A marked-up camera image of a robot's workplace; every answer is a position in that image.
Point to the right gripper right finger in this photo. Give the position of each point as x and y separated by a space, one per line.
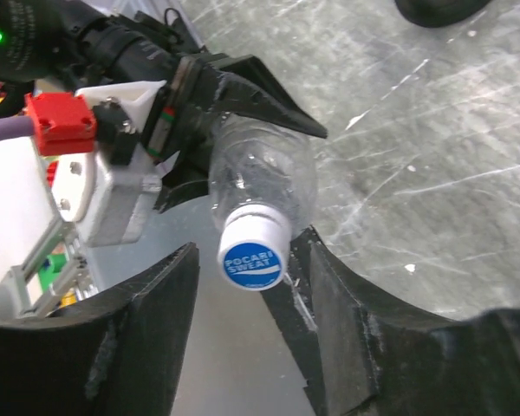
363 351

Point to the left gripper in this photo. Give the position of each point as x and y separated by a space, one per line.
177 127

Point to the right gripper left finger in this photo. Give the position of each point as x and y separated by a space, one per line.
117 353

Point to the clear bottle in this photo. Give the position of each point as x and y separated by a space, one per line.
255 162

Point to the blue clear bottle cap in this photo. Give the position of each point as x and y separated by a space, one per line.
253 251

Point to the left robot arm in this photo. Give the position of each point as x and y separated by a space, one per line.
76 46

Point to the shock mount stand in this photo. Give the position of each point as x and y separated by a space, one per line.
438 13

